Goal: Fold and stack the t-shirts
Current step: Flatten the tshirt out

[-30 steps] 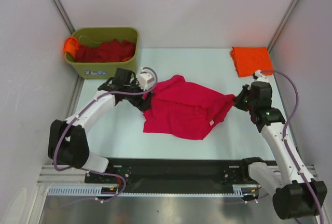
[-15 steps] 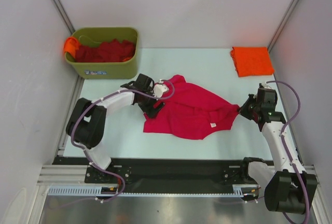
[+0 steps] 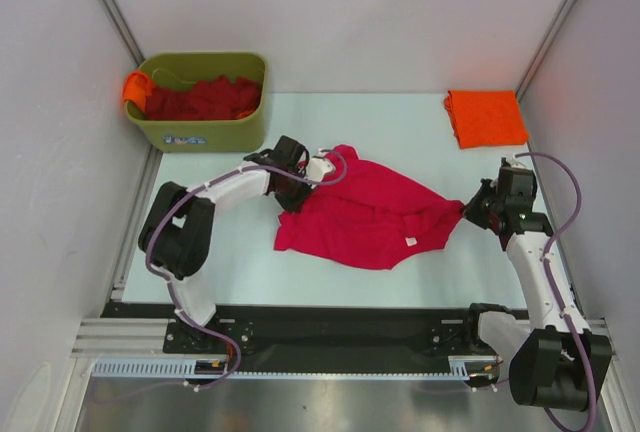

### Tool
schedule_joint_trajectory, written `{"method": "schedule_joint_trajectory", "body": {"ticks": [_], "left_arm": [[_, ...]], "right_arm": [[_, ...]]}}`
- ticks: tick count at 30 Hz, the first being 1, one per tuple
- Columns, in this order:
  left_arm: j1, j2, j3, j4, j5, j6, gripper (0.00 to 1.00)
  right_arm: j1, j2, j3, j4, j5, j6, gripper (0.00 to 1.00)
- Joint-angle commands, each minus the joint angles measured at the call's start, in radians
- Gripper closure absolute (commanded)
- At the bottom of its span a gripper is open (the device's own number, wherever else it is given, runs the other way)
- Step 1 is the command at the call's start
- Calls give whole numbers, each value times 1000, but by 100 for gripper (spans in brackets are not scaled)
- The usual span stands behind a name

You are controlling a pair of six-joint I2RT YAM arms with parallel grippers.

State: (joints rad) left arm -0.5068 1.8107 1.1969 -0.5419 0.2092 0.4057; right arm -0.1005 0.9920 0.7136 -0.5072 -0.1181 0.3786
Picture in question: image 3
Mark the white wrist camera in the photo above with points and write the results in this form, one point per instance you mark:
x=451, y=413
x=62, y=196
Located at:
x=512, y=162
x=318, y=167

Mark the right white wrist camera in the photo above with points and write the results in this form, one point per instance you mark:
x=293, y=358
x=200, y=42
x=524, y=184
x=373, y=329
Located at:
x=512, y=162

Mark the orange cloth on bin rim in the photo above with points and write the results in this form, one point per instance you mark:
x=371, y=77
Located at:
x=137, y=88

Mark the olive green plastic bin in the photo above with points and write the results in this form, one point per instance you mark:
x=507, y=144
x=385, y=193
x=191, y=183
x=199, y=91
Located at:
x=179, y=72

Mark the dark red t shirt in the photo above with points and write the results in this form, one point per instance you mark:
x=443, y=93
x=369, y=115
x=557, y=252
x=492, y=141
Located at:
x=216, y=100

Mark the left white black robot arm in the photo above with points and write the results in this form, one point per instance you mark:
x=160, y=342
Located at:
x=176, y=235

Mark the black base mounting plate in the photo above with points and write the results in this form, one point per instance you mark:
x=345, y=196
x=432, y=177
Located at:
x=347, y=338

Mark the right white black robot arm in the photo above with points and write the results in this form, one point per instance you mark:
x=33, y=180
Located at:
x=557, y=362

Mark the pink t shirt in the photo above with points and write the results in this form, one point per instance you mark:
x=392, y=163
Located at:
x=374, y=218

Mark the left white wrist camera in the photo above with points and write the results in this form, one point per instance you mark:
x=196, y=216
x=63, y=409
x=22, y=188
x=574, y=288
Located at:
x=318, y=167

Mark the slotted cable duct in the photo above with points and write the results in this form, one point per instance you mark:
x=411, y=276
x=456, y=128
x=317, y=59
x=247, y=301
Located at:
x=452, y=368

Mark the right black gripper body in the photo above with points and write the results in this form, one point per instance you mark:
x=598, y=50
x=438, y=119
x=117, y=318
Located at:
x=491, y=200

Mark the folded orange t shirt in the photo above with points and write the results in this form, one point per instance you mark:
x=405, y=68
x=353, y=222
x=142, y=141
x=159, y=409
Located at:
x=485, y=118

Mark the aluminium frame rail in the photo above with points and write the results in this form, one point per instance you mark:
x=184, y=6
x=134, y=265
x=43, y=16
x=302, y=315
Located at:
x=118, y=337

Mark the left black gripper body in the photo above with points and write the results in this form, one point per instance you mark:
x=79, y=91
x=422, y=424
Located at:
x=292, y=192

